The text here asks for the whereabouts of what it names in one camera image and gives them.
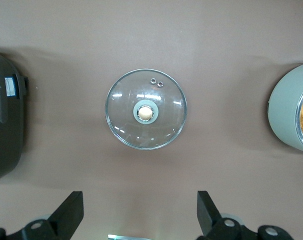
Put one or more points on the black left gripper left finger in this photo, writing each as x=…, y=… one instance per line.
x=64, y=215

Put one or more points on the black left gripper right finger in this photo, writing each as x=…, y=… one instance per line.
x=211, y=220

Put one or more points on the glass pot lid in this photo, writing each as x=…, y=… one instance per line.
x=126, y=112

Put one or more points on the grey-green steel pot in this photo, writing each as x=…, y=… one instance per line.
x=284, y=107

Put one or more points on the black rice cooker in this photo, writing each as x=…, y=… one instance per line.
x=6, y=112

